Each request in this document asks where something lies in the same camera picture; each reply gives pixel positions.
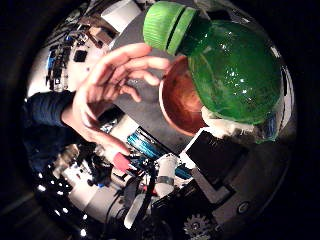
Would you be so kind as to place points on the green plastic bottle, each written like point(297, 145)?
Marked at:
point(233, 73)

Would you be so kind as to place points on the copper brown bowl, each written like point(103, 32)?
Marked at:
point(180, 100)

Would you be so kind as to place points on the blue ribbed cylinder part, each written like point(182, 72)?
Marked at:
point(146, 146)

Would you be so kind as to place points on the red office chair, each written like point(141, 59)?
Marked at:
point(121, 161)

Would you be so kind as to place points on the white box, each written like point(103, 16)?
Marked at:
point(120, 13)

